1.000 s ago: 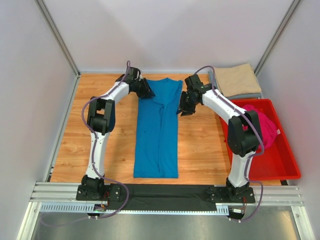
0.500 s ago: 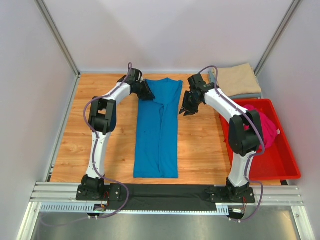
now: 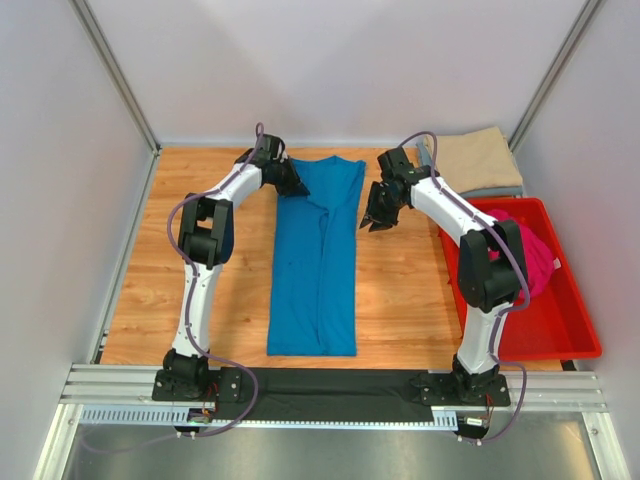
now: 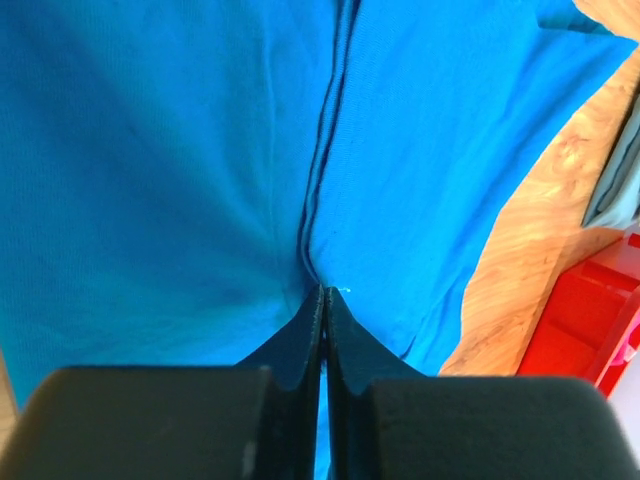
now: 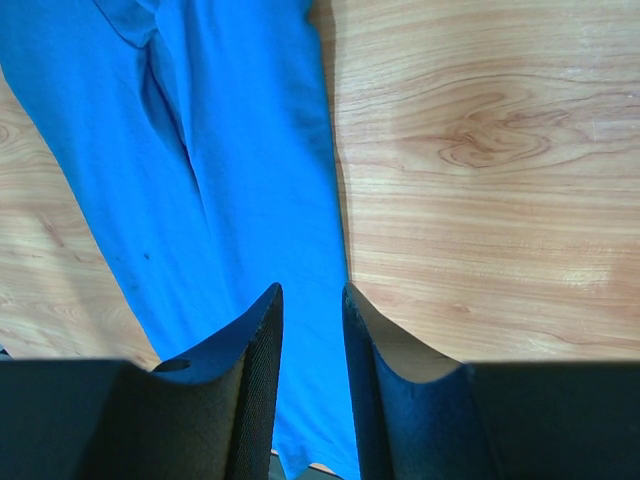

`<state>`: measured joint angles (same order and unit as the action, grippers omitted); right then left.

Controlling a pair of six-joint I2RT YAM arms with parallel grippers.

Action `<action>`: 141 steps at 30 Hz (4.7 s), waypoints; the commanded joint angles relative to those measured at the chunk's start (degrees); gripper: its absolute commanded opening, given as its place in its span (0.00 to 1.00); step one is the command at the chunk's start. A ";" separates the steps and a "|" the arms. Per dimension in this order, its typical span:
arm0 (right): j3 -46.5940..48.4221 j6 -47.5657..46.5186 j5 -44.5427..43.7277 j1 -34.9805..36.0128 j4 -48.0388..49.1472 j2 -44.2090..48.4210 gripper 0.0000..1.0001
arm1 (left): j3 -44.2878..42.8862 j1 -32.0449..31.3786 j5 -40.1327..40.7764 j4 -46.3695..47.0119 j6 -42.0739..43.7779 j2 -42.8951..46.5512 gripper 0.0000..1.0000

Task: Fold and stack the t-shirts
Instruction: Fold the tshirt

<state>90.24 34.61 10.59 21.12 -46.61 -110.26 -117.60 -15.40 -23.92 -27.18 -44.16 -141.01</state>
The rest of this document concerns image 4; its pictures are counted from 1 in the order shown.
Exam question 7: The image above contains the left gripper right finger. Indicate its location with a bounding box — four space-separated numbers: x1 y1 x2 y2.
324 287 424 479

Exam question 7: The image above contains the red plastic bin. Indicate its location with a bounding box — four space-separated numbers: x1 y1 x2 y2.
517 232 639 397

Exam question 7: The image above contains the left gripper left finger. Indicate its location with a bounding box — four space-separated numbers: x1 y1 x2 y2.
237 286 323 479

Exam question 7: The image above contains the blue t-shirt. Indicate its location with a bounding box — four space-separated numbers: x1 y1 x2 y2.
0 0 626 480

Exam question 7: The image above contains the grey-blue folded t-shirt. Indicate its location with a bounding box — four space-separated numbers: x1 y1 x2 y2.
581 97 639 230

